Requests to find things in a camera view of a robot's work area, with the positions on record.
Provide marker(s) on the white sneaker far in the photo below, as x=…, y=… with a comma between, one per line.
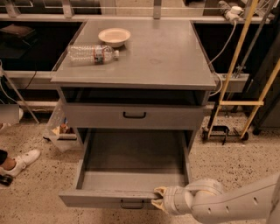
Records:
x=4, y=126

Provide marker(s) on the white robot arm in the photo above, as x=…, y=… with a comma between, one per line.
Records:
x=206, y=201

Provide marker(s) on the white sneaker near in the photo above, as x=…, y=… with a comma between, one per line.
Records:
x=13, y=166

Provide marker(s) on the white sneaker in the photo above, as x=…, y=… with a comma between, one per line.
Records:
x=13, y=166
x=4, y=126

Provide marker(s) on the black caster wheel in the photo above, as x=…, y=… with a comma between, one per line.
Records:
x=6, y=180

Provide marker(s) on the yellow ladder frame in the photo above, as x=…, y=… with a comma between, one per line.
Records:
x=252, y=5

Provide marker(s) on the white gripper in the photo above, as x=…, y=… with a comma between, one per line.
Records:
x=172, y=199

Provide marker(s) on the grey top drawer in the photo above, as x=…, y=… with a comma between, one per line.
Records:
x=141, y=117

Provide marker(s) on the white bowl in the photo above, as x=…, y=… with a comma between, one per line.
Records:
x=114, y=37

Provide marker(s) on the clear plastic water bottle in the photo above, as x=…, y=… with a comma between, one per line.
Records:
x=97, y=54

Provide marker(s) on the black wheeled cart base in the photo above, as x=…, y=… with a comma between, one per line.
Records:
x=223, y=131

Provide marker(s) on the grey drawer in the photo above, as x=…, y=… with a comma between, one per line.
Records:
x=121, y=168
x=141, y=117

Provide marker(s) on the grey drawer cabinet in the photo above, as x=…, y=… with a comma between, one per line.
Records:
x=162, y=63

